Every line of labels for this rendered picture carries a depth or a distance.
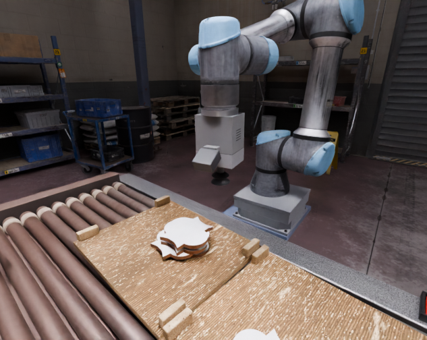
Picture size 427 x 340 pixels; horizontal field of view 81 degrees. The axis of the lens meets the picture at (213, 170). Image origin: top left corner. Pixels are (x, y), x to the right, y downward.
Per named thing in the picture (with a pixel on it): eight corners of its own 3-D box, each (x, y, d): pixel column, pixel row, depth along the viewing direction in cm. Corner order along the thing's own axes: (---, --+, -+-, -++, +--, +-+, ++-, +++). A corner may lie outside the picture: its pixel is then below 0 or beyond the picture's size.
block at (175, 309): (181, 305, 52) (181, 295, 51) (187, 311, 50) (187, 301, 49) (157, 326, 47) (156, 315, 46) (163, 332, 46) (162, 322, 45)
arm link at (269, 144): (266, 158, 103) (268, 125, 98) (297, 165, 94) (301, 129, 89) (248, 165, 95) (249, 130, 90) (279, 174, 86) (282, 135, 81)
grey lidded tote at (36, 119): (51, 122, 418) (48, 107, 410) (63, 124, 401) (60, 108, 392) (17, 127, 378) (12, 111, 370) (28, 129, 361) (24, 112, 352)
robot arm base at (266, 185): (257, 179, 108) (258, 156, 104) (293, 185, 101) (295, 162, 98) (244, 192, 95) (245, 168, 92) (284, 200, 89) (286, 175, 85)
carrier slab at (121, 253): (170, 203, 96) (169, 199, 95) (262, 250, 70) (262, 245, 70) (73, 246, 72) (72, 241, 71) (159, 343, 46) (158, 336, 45)
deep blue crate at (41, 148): (54, 150, 435) (49, 129, 422) (64, 155, 410) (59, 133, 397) (20, 157, 399) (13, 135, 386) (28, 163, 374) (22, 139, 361)
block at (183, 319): (187, 315, 49) (187, 305, 49) (193, 321, 48) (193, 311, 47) (162, 336, 45) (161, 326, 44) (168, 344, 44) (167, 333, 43)
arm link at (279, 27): (286, 0, 85) (179, 40, 61) (318, -8, 77) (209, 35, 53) (289, 37, 91) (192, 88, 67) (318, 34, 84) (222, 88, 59)
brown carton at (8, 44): (33, 61, 380) (27, 37, 369) (44, 60, 359) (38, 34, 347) (-9, 59, 342) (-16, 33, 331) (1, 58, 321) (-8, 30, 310)
